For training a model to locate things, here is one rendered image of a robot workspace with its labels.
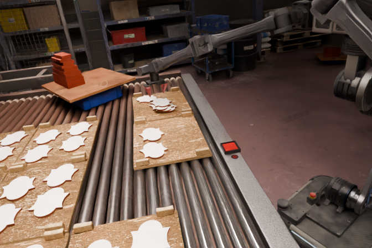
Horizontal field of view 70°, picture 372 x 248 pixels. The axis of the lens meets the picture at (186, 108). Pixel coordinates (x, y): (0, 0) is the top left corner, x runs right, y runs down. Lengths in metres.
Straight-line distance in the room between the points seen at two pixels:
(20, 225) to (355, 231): 1.72
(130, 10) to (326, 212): 4.67
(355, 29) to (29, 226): 1.16
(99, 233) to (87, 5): 5.39
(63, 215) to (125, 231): 0.25
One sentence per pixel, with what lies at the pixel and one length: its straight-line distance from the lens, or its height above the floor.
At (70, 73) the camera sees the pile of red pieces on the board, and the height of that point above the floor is 1.14.
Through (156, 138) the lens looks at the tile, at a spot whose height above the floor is 0.95.
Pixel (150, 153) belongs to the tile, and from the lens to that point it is 1.25.
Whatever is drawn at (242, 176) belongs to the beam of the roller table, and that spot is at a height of 0.91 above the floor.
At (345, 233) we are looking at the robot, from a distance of 1.96.
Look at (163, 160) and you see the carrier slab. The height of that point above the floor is 0.94.
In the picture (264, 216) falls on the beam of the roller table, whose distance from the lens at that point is 1.00.
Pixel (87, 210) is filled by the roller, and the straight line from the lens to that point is 1.11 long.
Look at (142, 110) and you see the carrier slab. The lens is 1.70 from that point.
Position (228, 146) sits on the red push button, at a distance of 1.28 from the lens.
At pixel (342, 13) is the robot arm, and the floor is 1.53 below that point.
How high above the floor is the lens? 1.64
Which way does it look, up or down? 25 degrees down
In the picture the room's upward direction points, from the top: 5 degrees counter-clockwise
